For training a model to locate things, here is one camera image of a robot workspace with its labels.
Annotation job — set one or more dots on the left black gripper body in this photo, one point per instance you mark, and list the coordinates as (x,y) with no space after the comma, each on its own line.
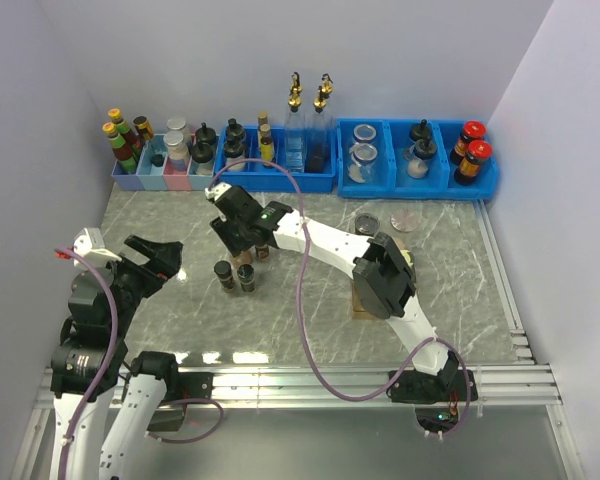
(135,282)

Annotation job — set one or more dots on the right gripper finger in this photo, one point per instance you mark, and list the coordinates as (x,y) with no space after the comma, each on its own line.
(244,237)
(229,234)

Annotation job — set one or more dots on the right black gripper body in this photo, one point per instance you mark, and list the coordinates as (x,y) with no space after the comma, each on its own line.
(233,226)

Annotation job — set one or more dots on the pink lid spice jar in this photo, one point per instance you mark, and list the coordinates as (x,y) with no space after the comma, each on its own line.
(245,257)

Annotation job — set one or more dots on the black cap spice bottle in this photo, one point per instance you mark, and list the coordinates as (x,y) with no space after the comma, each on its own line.
(262,252)

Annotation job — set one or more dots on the silver lid spice jar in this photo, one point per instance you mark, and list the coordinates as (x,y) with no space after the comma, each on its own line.
(404,221)

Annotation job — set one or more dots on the yellow lid spice jar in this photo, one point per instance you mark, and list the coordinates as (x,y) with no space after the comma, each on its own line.
(407,255)

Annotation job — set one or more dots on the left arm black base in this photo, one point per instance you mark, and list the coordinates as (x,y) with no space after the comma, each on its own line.
(169,417)

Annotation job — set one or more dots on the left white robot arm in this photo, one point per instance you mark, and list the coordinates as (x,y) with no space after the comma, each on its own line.
(86,364)

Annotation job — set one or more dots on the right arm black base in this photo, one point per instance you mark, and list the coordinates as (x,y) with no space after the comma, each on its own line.
(437,399)

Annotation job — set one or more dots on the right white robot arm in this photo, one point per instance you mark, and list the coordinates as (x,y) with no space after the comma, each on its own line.
(383,280)

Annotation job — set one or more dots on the small black cap bottle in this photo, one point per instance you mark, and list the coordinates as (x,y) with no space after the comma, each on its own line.
(223,271)

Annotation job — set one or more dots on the dark shaker spice bottle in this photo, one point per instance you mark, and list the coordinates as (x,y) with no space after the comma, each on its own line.
(246,277)

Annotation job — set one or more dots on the pale blue storage bin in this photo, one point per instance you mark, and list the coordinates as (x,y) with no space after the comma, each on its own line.
(198,182)

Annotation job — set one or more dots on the blue divided crate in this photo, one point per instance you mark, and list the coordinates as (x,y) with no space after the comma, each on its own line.
(255,177)

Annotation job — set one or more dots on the front black top shaker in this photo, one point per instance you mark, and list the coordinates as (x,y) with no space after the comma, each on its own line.
(234,152)

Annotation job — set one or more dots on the black shaker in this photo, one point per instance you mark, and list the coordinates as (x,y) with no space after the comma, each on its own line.
(235,131)
(234,152)

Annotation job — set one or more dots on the front cork yellow bottle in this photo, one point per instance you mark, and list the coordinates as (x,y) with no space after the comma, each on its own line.
(266,145)

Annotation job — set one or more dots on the front black pourer jar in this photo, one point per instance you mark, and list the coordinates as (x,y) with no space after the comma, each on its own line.
(203,158)

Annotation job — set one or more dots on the black pourer jar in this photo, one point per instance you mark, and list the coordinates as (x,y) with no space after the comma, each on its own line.
(206,135)
(203,158)

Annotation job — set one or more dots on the pink storage bin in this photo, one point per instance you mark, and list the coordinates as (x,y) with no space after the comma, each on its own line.
(175,175)

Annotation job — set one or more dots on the light blue storage bin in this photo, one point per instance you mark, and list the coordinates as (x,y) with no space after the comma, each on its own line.
(150,175)

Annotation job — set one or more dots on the left glass oil bottle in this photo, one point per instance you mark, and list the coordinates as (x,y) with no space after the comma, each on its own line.
(294,128)

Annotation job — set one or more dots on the rear black top shaker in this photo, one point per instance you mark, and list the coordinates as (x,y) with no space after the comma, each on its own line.
(235,131)

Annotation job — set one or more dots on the purple storage bin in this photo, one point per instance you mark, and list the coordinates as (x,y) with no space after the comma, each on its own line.
(124,180)

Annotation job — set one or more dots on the rear black pourer jar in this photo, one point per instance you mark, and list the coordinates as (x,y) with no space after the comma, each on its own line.
(206,135)

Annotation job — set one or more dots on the right dark oil bottle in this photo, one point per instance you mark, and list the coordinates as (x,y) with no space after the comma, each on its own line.
(319,128)

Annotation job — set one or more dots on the front silver lid jar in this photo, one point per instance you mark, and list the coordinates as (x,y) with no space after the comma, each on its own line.
(177,150)

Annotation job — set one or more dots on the small black cap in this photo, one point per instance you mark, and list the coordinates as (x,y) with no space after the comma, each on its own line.
(157,160)

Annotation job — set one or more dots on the rear cork bottle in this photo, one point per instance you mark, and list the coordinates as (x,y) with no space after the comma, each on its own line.
(262,121)

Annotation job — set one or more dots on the front red sauce bottle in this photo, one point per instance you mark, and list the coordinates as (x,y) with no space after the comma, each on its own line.
(122,151)

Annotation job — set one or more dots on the red sauce bottle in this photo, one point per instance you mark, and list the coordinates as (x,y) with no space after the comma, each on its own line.
(125,130)
(122,151)

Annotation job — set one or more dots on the rear silver lid jar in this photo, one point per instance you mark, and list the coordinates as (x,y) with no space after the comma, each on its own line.
(179,123)

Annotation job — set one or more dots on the front clear glass jar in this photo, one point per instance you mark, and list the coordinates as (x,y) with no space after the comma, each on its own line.
(362,167)

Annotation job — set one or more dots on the clear glass jar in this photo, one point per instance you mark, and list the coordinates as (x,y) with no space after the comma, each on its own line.
(364,133)
(362,167)

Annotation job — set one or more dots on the dark yellow label bottle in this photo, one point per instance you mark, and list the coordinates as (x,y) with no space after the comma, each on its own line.
(143,128)

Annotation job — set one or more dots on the rear red sauce bottle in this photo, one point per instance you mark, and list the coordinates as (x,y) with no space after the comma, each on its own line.
(125,130)

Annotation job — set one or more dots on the large blue triple bin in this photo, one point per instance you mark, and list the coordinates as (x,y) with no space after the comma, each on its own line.
(389,177)

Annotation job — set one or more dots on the rear clear glass jar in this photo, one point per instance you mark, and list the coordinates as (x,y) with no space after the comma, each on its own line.
(364,133)

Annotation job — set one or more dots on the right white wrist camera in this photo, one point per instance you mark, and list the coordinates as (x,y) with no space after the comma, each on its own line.
(214,193)

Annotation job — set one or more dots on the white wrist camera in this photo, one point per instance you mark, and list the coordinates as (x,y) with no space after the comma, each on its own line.
(89,244)
(214,193)

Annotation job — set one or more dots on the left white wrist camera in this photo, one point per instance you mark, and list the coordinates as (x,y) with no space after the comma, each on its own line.
(89,244)

